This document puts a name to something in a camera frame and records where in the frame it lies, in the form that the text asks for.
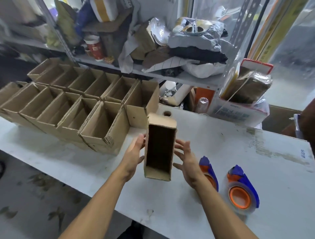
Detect dark wooden stand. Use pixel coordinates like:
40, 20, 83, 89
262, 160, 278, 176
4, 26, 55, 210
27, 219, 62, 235
82, 9, 133, 65

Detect white plastic bag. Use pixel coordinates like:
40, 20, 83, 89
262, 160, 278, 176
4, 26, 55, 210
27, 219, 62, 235
183, 60, 228, 79

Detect grey metal shelf rack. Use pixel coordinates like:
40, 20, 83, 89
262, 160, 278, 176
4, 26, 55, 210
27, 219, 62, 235
37, 0, 262, 99

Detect wrapped brown stack, red label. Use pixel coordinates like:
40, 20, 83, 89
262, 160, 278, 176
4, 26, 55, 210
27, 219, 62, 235
220, 59, 274, 104

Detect blue orange tape dispenser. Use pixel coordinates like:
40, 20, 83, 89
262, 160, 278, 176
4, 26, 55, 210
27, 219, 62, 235
199, 156, 219, 193
227, 165, 260, 212

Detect black plastic bag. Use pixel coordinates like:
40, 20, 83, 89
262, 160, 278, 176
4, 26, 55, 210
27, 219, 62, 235
169, 46, 229, 64

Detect yellow long strips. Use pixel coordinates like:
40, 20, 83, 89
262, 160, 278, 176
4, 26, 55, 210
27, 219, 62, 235
247, 0, 309, 65

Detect orange box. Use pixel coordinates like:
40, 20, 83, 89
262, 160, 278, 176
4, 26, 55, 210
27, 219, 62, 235
194, 87, 218, 114

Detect person's black clothing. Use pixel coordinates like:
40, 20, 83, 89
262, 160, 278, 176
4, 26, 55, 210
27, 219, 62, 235
119, 220, 159, 239

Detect brown cardboard pieces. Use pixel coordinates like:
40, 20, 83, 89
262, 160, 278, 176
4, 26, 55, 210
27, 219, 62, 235
130, 23, 174, 69

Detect white box with blue print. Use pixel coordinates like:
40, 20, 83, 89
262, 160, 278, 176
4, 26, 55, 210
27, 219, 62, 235
207, 95, 270, 128

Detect red paper cup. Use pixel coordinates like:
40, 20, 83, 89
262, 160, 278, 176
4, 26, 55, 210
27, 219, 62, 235
84, 36, 105, 62

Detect rows of open cardboard boxes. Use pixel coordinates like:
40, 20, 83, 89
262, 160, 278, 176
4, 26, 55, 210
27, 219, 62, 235
0, 57, 160, 155

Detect person's right forearm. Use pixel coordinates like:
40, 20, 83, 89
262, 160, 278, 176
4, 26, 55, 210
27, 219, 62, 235
194, 181, 259, 239

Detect clear plastic bottle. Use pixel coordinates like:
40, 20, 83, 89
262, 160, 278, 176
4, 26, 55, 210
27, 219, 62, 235
196, 97, 210, 114

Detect white cup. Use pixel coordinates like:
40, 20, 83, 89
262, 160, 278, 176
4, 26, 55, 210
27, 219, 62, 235
164, 81, 177, 95

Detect crumpled white paper sheet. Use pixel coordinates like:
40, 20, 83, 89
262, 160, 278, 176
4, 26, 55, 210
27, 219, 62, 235
118, 21, 153, 74

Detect yellow and white bag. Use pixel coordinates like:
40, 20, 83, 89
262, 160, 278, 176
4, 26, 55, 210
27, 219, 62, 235
90, 0, 119, 22

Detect clear tape roll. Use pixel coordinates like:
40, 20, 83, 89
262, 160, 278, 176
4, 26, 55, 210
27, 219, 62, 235
185, 25, 203, 37

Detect person's right hand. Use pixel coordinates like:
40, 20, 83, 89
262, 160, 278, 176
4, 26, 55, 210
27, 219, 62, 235
173, 140, 205, 190

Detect large brown cardboard carton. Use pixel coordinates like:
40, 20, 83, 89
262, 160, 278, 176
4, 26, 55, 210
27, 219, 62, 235
261, 104, 302, 135

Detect person's left forearm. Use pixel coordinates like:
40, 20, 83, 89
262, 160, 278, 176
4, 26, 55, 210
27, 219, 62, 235
59, 172, 128, 239

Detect narrow brown carton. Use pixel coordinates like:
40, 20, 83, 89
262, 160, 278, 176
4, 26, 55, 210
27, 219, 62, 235
143, 113, 178, 182

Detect person's left hand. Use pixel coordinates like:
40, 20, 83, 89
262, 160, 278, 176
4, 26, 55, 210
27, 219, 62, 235
120, 134, 146, 183

